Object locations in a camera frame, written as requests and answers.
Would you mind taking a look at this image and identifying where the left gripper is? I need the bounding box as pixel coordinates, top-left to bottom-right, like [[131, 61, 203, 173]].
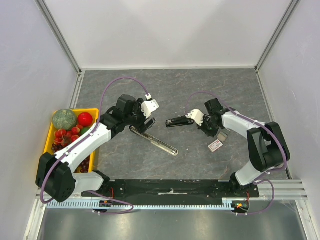
[[124, 98, 156, 134]]

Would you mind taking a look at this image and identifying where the red white staple box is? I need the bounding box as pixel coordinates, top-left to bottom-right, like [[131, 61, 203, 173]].
[[208, 129, 231, 153]]

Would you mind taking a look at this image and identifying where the silver and black stapler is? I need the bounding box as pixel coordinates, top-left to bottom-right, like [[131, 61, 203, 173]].
[[129, 126, 179, 156]]

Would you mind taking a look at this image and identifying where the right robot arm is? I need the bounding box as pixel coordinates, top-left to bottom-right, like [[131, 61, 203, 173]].
[[189, 98, 291, 197]]

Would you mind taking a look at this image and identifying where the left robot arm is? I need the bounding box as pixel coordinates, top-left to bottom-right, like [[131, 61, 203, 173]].
[[35, 94, 159, 203]]

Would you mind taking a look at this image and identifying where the red apple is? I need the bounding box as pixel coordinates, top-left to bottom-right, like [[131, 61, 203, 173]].
[[77, 112, 93, 127]]

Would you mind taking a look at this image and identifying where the green avocado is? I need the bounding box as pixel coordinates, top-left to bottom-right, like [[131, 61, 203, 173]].
[[80, 127, 90, 136]]

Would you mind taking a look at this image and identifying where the peach fruit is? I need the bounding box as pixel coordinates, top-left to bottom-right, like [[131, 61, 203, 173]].
[[70, 124, 83, 142]]

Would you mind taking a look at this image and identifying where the purple grape bunch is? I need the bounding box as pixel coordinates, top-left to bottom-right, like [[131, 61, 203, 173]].
[[51, 143, 90, 174]]

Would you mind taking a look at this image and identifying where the green striped melon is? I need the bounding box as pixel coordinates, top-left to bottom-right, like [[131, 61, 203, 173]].
[[52, 109, 77, 131]]

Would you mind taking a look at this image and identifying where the red cherry tomato cluster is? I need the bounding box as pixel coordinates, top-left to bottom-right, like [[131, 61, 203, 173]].
[[53, 129, 73, 147]]

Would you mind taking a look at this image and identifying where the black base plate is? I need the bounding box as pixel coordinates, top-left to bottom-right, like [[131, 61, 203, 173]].
[[96, 179, 260, 199]]

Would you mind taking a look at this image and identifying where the grey cable duct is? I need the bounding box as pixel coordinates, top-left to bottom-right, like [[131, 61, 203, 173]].
[[47, 198, 237, 211]]

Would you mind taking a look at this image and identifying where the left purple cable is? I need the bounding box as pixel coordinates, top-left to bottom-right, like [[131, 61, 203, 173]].
[[39, 76, 152, 216]]

